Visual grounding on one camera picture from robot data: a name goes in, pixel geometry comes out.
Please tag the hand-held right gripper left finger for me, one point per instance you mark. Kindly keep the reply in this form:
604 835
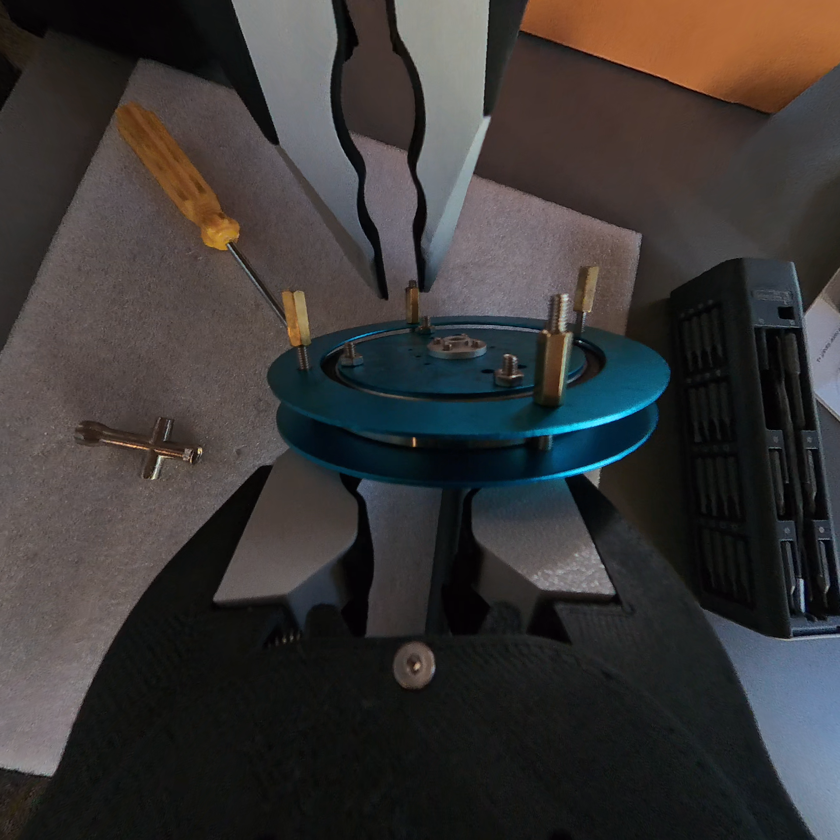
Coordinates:
295 538

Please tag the white foam mat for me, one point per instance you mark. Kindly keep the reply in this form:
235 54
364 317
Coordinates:
131 367

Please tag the large brass hex standoff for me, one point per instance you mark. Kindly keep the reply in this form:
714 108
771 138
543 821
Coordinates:
551 367

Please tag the blue double disc turntable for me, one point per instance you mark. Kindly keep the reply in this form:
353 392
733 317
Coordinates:
610 387

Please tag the metal cross wrench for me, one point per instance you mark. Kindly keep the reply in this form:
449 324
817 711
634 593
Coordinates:
154 449

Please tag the orange cardboard box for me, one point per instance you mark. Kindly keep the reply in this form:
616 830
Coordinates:
656 39

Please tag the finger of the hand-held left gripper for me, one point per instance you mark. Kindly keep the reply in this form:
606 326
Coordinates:
453 98
302 98

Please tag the white blue printed paper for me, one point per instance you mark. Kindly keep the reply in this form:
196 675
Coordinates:
828 348

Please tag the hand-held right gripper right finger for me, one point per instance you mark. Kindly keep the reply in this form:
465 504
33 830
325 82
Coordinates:
544 544

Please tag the black screwdriver bit case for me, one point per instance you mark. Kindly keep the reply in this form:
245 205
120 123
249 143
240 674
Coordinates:
728 426

